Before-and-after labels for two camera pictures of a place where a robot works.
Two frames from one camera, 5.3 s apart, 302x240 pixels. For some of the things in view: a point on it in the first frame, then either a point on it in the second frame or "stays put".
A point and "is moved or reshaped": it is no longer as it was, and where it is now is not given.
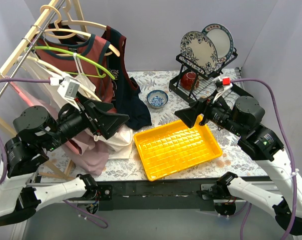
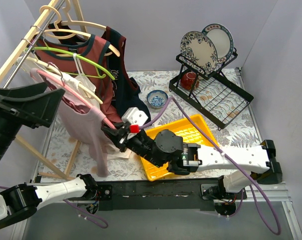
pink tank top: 93,158 is moved or reshaped
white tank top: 60,89 is moved or reshaped
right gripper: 204,111 to 122,137
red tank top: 88,57 stays put
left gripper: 88,117 to 18,105
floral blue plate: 198,51 stays put
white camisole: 83,80 stays put
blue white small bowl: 157,98 stays put
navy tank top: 127,99 stays put
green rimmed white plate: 222,39 stays put
